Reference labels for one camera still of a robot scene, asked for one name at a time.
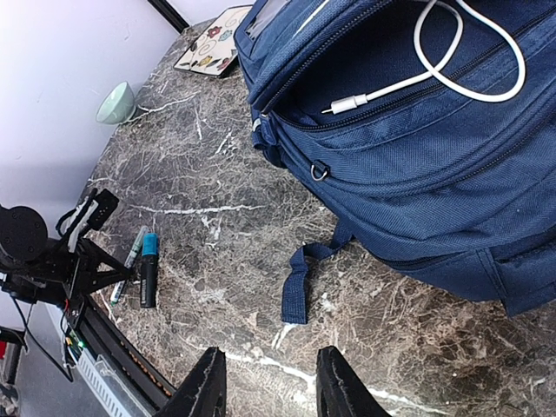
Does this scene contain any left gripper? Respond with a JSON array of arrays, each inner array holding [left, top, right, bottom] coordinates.
[[63, 238, 135, 328]]

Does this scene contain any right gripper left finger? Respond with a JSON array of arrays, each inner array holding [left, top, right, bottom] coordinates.
[[154, 347, 227, 417]]

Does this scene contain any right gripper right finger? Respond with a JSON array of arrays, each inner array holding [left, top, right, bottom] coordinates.
[[315, 346, 391, 417]]

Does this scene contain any green capped white marker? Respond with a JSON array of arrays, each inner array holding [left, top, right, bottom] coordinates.
[[110, 226, 149, 306]]

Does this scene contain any navy blue student backpack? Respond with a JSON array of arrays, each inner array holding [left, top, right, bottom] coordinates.
[[234, 1, 555, 324]]

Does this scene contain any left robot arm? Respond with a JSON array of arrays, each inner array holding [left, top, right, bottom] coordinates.
[[1, 191, 133, 369]]

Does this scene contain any pale green ceramic bowl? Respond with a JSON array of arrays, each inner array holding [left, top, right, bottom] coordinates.
[[96, 82, 136, 125]]

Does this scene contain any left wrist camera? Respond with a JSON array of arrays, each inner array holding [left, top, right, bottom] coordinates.
[[56, 188, 120, 253]]

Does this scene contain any grey slotted cable duct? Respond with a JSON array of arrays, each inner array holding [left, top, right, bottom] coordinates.
[[45, 303, 131, 417]]

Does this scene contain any left black frame post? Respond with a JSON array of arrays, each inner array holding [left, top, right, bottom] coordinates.
[[148, 0, 189, 33]]

